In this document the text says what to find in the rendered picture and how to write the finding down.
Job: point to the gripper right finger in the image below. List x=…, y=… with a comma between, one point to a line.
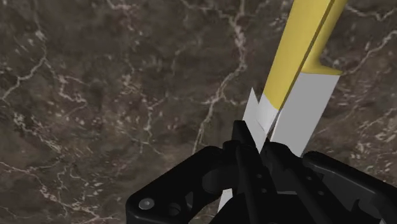
x=328, y=186

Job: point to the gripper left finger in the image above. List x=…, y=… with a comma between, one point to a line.
x=198, y=173

